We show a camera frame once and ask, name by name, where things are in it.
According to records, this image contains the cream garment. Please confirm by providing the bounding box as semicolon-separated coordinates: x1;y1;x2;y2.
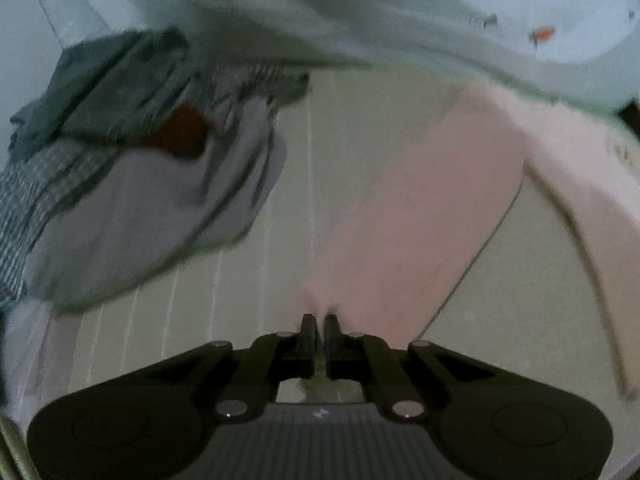
299;76;640;402

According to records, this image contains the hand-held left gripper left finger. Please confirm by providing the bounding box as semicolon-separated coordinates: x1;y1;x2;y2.
120;312;319;422

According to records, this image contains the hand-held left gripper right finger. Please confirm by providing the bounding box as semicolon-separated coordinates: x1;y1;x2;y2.
324;312;522;422

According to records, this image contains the carrot print duvet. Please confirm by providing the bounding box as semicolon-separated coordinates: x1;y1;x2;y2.
30;0;640;113

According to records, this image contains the orange-brown garment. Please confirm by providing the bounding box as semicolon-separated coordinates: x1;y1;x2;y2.
149;102;212;162

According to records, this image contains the blue checked shirt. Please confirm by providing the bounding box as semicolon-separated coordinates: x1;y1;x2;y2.
0;57;312;302

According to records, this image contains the grey garment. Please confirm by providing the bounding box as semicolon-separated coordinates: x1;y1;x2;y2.
20;94;289;312

